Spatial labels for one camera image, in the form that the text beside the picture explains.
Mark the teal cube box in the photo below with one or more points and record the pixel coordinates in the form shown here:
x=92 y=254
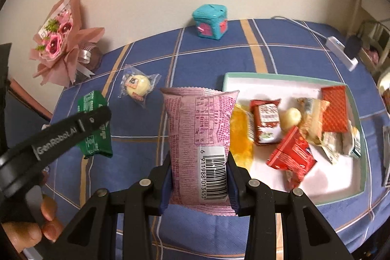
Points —
x=210 y=22

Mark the red snack packet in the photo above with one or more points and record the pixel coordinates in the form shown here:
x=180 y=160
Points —
x=292 y=156

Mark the dark plug adapter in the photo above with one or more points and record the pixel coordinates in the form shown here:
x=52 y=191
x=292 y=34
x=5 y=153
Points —
x=352 y=47

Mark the dark cabinet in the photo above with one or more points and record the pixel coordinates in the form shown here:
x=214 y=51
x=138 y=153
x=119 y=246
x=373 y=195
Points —
x=21 y=107

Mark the white snack packet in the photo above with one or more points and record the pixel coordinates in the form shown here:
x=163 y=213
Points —
x=332 y=144

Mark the clear packet with white cake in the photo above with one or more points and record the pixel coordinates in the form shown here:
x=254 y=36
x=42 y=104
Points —
x=137 y=85

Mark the pink flower bouquet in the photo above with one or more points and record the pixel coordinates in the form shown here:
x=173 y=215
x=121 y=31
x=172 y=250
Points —
x=58 y=41

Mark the white tray with mint rim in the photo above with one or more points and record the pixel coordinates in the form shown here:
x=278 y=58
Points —
x=274 y=89

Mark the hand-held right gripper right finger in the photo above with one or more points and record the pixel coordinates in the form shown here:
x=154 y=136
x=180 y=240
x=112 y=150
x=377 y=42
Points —
x=233 y=187

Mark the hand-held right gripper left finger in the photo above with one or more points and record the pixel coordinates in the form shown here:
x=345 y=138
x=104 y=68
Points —
x=163 y=187

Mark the white power strip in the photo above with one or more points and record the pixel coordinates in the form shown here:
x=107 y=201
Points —
x=338 y=48

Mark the clear round pastry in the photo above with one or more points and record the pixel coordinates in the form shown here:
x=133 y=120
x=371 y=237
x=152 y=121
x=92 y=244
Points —
x=291 y=118

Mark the blue plaid tablecloth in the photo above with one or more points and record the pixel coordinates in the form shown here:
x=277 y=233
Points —
x=213 y=59

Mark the red milk biscuit packet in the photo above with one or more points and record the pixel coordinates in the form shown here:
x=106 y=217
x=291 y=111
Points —
x=268 y=123

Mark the green snack packet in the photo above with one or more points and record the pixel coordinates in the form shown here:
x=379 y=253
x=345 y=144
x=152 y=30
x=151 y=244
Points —
x=94 y=138

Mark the red honeycomb pattern packet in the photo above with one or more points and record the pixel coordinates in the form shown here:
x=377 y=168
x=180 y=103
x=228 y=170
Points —
x=335 y=111

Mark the beige snack packet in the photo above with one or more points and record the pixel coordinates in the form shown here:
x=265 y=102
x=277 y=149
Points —
x=313 y=123

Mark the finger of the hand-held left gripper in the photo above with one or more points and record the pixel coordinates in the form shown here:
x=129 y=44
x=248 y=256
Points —
x=85 y=123

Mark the pink snack packet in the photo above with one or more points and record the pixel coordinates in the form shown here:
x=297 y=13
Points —
x=198 y=126

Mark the person's left hand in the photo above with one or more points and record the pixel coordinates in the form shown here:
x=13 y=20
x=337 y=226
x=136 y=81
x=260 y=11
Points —
x=21 y=237

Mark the yellow transparent snack packet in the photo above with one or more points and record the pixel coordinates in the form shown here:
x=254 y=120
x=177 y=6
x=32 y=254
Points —
x=240 y=138

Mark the white furniture frame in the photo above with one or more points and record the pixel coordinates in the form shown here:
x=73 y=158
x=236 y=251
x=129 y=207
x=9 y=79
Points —
x=373 y=31

